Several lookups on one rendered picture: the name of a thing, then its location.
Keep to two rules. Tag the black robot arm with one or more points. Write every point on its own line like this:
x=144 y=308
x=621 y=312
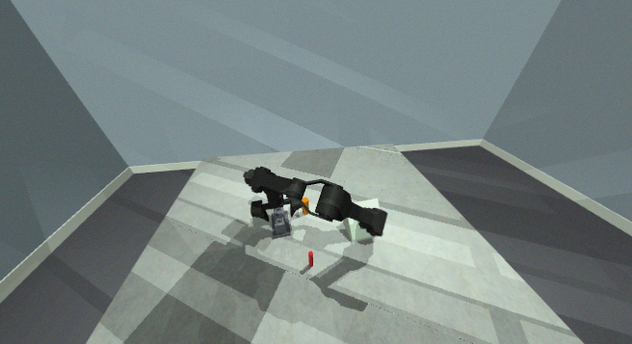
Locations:
x=334 y=203

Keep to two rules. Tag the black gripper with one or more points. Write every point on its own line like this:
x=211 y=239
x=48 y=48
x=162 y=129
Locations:
x=258 y=210

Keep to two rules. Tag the orange cylinder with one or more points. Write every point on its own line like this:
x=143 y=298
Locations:
x=305 y=201

